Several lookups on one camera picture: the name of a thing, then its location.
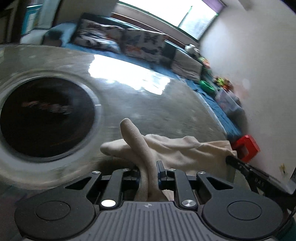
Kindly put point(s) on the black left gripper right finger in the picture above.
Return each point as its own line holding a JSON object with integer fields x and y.
{"x": 177, "y": 181}

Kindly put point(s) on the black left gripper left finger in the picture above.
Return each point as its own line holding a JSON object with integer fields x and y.
{"x": 122, "y": 185}

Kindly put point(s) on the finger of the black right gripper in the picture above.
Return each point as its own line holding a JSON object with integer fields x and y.
{"x": 245, "y": 169}

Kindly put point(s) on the beige garment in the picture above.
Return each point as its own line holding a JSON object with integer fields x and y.
{"x": 186, "y": 154}

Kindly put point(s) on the red plastic stool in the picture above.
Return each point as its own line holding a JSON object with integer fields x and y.
{"x": 246, "y": 148}

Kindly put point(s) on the clear plastic storage box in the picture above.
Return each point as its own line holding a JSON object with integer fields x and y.
{"x": 230, "y": 107}

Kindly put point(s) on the black round induction cooktop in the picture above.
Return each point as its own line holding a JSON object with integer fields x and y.
{"x": 47, "y": 118}

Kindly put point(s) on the green plastic bowl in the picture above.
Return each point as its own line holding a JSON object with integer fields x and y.
{"x": 206, "y": 87}

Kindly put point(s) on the plush toys pile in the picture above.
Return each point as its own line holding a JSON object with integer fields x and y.
{"x": 223, "y": 83}

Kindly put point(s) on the grey plain cushion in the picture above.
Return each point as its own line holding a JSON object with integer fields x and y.
{"x": 185, "y": 66}

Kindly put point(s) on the panda plush toy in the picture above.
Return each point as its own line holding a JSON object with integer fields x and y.
{"x": 192, "y": 50}

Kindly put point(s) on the butterfly pillow right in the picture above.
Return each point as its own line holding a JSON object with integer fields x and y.
{"x": 144, "y": 44}

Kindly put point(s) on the butterfly pillow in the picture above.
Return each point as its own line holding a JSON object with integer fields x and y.
{"x": 144, "y": 44}
{"x": 98, "y": 36}

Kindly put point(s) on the blue corner sofa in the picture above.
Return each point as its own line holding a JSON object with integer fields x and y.
{"x": 62, "y": 35}

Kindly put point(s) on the butterfly pillow left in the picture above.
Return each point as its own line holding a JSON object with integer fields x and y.
{"x": 98, "y": 36}

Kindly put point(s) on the blue white cabinet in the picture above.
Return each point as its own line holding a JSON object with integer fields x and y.
{"x": 31, "y": 18}

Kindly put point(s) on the window with green frame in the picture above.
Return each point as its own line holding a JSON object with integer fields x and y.
{"x": 181, "y": 19}

